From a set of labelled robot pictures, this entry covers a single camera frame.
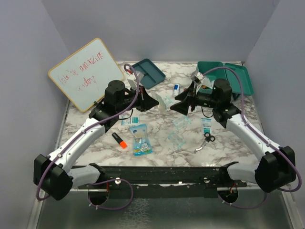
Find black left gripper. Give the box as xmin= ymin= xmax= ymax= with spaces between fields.
xmin=117 ymin=85 xmax=160 ymax=113

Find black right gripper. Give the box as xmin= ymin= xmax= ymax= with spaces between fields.
xmin=170 ymin=81 xmax=219 ymax=116

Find clear white gauze pad pack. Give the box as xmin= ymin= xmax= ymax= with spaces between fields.
xmin=200 ymin=76 xmax=214 ymax=89

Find blue cotton swab bag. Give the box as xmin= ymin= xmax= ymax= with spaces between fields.
xmin=130 ymin=124 xmax=153 ymax=156

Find yellowish gauze roll bag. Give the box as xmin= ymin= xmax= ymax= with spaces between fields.
xmin=152 ymin=92 xmax=166 ymax=114

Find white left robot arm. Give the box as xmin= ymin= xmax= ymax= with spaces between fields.
xmin=33 ymin=80 xmax=159 ymax=200

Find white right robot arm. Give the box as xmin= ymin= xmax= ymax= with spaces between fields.
xmin=170 ymin=79 xmax=296 ymax=193

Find teal medicine kit box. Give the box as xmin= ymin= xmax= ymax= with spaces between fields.
xmin=194 ymin=61 xmax=254 ymax=96

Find teal plaster sheet far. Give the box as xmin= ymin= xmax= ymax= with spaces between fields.
xmin=163 ymin=96 xmax=174 ymax=108

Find teal plaster sheet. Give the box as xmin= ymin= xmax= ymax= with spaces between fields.
xmin=163 ymin=96 xmax=174 ymax=108
xmin=172 ymin=115 xmax=191 ymax=130
xmin=166 ymin=132 xmax=185 ymax=149

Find small gauze dressing packet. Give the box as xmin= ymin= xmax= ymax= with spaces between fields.
xmin=120 ymin=116 xmax=140 ymax=125

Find teal plaster sheet middle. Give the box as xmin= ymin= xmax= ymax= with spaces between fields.
xmin=172 ymin=115 xmax=191 ymax=130

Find teal divided tray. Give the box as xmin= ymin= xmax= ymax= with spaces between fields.
xmin=132 ymin=59 xmax=166 ymax=89

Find long gauze dressing packet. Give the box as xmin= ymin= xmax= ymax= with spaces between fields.
xmin=201 ymin=118 xmax=212 ymax=134

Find teal plaster sheet near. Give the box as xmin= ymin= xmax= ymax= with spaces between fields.
xmin=166 ymin=132 xmax=185 ymax=149

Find black orange highlighter marker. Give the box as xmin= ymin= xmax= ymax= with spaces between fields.
xmin=112 ymin=133 xmax=127 ymax=149

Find yellow framed whiteboard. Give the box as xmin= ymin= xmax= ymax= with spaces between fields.
xmin=48 ymin=38 xmax=124 ymax=113

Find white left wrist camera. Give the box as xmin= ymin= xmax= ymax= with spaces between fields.
xmin=127 ymin=78 xmax=141 ymax=90

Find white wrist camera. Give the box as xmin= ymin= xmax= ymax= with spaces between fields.
xmin=191 ymin=72 xmax=205 ymax=88
xmin=127 ymin=78 xmax=141 ymax=90

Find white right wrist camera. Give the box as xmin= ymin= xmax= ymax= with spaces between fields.
xmin=191 ymin=72 xmax=205 ymax=88

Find black handled scissors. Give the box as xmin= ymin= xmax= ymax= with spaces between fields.
xmin=194 ymin=132 xmax=215 ymax=154

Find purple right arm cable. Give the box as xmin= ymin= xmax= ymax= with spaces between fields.
xmin=202 ymin=66 xmax=302 ymax=193

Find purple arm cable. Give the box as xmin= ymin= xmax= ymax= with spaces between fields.
xmin=35 ymin=63 xmax=140 ymax=201
xmin=202 ymin=66 xmax=302 ymax=193

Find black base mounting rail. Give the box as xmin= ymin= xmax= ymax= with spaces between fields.
xmin=77 ymin=165 xmax=246 ymax=198

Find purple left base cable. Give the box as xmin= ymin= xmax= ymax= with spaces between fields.
xmin=87 ymin=178 xmax=134 ymax=211

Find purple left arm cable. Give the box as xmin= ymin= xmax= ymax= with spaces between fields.
xmin=35 ymin=63 xmax=140 ymax=201

